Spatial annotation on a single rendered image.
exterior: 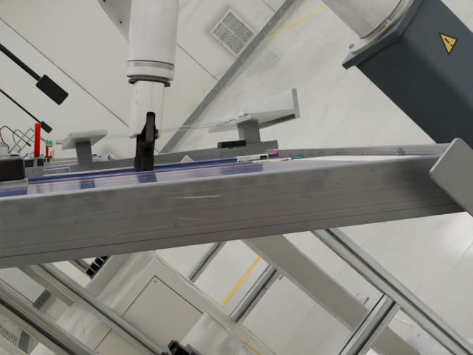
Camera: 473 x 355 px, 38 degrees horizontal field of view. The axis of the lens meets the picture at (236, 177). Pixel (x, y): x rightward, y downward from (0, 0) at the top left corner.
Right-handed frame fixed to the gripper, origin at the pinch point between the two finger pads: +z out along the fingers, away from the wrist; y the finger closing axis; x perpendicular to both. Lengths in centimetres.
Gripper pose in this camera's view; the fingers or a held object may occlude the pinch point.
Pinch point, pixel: (143, 167)
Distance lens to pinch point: 124.6
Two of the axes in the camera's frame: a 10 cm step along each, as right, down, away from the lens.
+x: 9.6, 0.7, 2.6
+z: -0.7, 10.0, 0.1
